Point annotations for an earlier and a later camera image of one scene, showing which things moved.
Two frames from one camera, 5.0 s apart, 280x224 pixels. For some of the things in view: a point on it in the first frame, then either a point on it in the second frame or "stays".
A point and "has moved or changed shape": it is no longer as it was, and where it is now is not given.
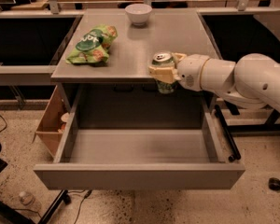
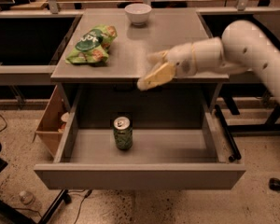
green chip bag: (93, 46) stays
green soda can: (163, 59) has moved or changed shape
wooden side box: (53, 122) stays
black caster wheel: (275, 184) stays
